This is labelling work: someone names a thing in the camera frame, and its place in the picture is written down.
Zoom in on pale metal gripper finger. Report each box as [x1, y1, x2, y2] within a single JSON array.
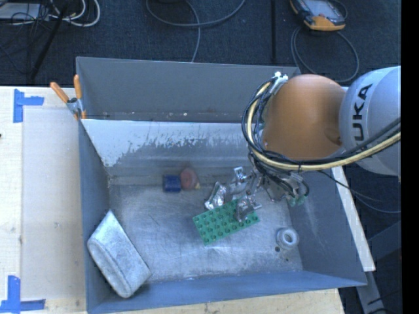
[[204, 166, 247, 211], [232, 192, 263, 223]]

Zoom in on green studded flat plate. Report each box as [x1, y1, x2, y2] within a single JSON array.
[[192, 198, 261, 246]]

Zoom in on red-brown round toy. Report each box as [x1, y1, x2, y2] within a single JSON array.
[[179, 167, 202, 191]]

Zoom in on small blue block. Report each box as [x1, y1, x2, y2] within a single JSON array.
[[162, 174, 182, 194]]

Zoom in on grey metal bin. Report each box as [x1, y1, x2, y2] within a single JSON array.
[[75, 56, 369, 314]]

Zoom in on grey oblong sponge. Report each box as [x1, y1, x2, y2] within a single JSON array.
[[86, 209, 153, 299]]

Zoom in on pale wood board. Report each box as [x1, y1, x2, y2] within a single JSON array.
[[20, 105, 376, 314]]

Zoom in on grey white ring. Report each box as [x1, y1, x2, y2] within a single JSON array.
[[275, 228, 300, 251]]

